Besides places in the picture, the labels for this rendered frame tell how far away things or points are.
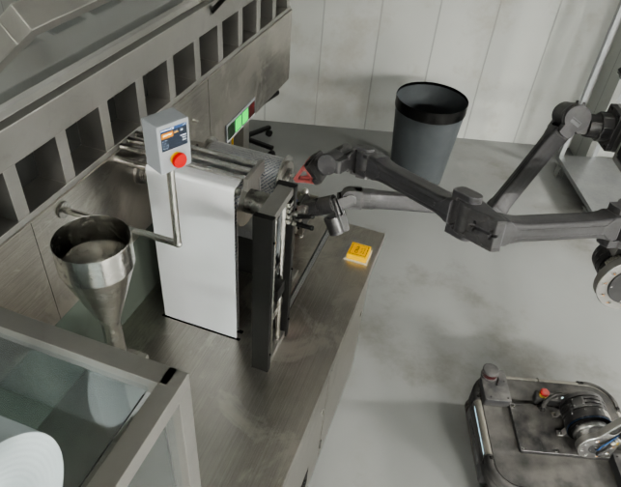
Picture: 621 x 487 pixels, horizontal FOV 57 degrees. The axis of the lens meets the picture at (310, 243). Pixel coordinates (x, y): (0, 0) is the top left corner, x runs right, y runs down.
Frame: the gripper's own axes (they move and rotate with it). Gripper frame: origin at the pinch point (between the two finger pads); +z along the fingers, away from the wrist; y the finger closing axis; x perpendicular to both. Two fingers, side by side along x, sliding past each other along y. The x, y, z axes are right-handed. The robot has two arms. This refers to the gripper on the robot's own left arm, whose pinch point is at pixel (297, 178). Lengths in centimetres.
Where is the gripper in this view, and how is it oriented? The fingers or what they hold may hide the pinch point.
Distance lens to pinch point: 171.4
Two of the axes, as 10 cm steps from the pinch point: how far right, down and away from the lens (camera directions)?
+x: -5.6, -7.7, -3.1
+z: -7.5, 3.0, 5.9
